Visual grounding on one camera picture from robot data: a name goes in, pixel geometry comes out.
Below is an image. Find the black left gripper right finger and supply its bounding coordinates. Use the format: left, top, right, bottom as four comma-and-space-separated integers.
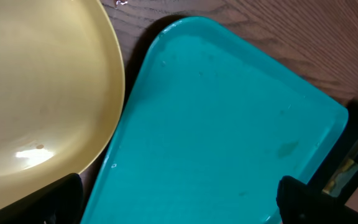
276, 175, 358, 224

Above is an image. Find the teal plastic tray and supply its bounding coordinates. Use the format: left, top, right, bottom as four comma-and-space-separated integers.
82, 17, 348, 224

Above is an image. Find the green yellow sponge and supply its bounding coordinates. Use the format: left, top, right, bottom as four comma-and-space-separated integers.
323, 159, 358, 197

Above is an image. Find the yellow plate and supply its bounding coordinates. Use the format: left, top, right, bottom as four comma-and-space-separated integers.
0, 0, 125, 209

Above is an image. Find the black water tray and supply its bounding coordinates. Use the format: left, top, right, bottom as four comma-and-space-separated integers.
308, 101, 358, 204

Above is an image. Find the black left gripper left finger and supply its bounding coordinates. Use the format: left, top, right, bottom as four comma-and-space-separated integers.
0, 173, 83, 223

